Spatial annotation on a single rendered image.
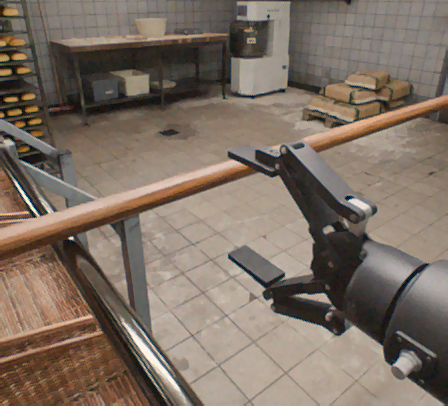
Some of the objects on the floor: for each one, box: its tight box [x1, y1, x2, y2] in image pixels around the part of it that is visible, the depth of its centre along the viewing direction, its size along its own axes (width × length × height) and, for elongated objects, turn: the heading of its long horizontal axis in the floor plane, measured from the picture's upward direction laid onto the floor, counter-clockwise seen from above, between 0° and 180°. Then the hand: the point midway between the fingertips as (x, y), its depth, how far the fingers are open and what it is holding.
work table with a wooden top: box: [50, 32, 229, 125], centre depth 527 cm, size 220×80×90 cm, turn 128°
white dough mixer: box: [228, 1, 291, 99], centre depth 578 cm, size 92×59×132 cm, turn 128°
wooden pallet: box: [302, 104, 411, 129], centre depth 483 cm, size 120×80×14 cm, turn 128°
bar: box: [0, 118, 207, 406], centre depth 95 cm, size 31×127×118 cm, turn 38°
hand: (243, 207), depth 45 cm, fingers open, 13 cm apart
